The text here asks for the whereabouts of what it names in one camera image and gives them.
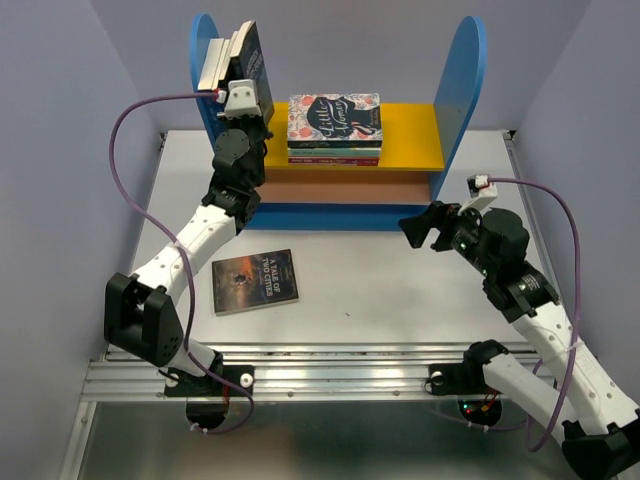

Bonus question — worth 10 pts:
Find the red spine book in stack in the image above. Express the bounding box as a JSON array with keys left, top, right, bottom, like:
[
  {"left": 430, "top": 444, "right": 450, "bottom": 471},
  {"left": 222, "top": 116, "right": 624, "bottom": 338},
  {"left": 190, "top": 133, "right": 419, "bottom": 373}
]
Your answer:
[{"left": 288, "top": 157, "right": 380, "bottom": 167}]

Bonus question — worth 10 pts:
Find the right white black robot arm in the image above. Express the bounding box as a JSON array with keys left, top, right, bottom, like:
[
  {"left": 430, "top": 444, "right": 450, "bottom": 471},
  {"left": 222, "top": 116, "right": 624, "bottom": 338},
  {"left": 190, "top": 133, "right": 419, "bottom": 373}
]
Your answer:
[{"left": 399, "top": 201, "right": 639, "bottom": 479}]

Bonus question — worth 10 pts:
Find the dark brown book underneath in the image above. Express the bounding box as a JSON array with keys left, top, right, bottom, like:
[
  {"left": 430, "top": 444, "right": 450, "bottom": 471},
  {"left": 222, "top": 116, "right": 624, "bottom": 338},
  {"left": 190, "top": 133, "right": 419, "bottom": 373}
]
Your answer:
[{"left": 211, "top": 249, "right": 299, "bottom": 316}]

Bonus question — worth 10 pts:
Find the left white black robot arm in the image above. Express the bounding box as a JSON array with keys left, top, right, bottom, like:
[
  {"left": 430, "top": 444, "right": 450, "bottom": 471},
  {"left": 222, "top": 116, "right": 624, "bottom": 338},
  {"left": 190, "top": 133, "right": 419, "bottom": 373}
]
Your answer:
[{"left": 104, "top": 115, "right": 271, "bottom": 394}]

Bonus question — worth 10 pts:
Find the Little Women floral book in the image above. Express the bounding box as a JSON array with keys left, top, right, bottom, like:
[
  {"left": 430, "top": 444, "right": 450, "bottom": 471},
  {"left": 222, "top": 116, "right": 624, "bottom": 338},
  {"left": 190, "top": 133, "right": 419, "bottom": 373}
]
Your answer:
[{"left": 287, "top": 93, "right": 383, "bottom": 148}]

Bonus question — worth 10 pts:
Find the Three Days To See book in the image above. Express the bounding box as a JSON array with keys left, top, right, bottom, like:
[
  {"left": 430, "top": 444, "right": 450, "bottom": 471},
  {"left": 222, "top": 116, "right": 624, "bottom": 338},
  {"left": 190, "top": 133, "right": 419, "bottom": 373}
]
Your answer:
[{"left": 225, "top": 31, "right": 244, "bottom": 82}]

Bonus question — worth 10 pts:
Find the Animal Farm book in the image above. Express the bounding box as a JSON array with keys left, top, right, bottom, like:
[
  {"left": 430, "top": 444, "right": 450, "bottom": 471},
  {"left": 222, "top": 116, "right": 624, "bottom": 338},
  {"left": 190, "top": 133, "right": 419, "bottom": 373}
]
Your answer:
[{"left": 213, "top": 39, "right": 232, "bottom": 89}]

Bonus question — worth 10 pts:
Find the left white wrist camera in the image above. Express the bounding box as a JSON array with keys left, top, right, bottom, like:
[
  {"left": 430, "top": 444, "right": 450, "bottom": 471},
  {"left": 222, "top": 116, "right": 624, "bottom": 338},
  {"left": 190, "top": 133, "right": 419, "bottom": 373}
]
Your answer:
[{"left": 211, "top": 79, "right": 263, "bottom": 120}]

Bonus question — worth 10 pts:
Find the blue yellow wooden bookshelf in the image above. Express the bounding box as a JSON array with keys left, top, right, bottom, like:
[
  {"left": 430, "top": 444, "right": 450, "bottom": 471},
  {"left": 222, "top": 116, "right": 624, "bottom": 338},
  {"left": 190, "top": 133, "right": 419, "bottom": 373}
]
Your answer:
[{"left": 189, "top": 14, "right": 487, "bottom": 231}]

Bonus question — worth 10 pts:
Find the Nineteen Eighty-Four blue book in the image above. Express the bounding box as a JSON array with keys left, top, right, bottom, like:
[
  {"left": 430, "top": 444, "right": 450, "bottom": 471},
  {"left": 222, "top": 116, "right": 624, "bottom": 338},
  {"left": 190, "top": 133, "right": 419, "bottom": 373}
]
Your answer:
[{"left": 238, "top": 20, "right": 275, "bottom": 125}]

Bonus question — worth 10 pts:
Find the green spine book in stack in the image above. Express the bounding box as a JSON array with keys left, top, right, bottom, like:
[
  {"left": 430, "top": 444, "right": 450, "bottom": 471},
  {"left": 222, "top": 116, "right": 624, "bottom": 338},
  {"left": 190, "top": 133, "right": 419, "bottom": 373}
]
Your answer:
[{"left": 287, "top": 147, "right": 381, "bottom": 158}]

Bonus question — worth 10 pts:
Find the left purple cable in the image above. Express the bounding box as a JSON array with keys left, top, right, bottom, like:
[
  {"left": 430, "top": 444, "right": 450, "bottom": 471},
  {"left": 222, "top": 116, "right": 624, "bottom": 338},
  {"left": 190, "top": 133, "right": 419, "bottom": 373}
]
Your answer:
[{"left": 108, "top": 89, "right": 256, "bottom": 435}]

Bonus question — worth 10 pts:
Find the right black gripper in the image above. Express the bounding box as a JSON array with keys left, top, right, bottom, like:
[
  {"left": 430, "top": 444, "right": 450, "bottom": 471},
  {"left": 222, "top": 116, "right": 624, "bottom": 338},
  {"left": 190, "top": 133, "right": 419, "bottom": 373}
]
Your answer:
[{"left": 397, "top": 198, "right": 496, "bottom": 277}]

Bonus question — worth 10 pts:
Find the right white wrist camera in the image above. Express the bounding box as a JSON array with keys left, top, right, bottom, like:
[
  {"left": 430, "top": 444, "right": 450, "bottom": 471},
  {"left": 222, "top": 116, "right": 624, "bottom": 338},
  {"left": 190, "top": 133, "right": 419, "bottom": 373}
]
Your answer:
[{"left": 458, "top": 174, "right": 498, "bottom": 216}]

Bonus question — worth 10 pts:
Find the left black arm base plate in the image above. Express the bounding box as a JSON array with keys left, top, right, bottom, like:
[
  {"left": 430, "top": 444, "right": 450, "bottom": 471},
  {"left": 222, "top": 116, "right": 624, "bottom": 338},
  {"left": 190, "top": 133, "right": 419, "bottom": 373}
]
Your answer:
[{"left": 163, "top": 364, "right": 255, "bottom": 398}]

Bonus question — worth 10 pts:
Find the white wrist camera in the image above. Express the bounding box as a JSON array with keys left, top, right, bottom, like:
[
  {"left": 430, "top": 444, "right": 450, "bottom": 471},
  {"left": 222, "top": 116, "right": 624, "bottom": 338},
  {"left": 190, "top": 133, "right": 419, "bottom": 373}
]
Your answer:
[
  {"left": 458, "top": 174, "right": 498, "bottom": 216},
  {"left": 211, "top": 79, "right": 263, "bottom": 120}
]

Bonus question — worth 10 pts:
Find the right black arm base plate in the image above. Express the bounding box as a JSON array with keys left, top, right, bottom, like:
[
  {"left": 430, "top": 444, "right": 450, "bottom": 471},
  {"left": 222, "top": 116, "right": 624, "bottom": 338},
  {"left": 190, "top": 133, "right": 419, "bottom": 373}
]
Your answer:
[{"left": 421, "top": 357, "right": 532, "bottom": 397}]

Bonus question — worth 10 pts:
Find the aluminium rail frame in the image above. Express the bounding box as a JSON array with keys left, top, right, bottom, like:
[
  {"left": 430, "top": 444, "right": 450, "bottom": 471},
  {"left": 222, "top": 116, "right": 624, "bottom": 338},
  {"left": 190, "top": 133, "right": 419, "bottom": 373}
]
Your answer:
[{"left": 54, "top": 128, "right": 631, "bottom": 480}]

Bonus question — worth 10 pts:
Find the Jane Eyre blue book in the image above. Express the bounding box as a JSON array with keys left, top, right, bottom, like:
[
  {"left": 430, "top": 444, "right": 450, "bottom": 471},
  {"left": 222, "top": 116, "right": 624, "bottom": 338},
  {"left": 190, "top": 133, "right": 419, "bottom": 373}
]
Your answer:
[{"left": 197, "top": 38, "right": 224, "bottom": 91}]

